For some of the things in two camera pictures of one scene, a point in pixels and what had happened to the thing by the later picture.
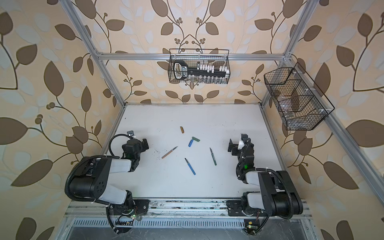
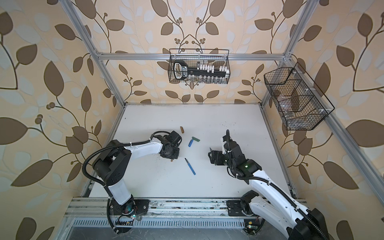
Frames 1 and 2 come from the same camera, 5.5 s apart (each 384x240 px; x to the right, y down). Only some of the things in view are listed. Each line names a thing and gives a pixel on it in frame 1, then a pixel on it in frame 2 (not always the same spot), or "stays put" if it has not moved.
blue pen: x=193 y=172 stays put
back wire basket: x=193 y=57 stays put
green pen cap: x=195 y=139 stays put
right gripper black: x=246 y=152 → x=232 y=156
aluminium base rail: x=257 y=213 stays put
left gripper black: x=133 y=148 → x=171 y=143
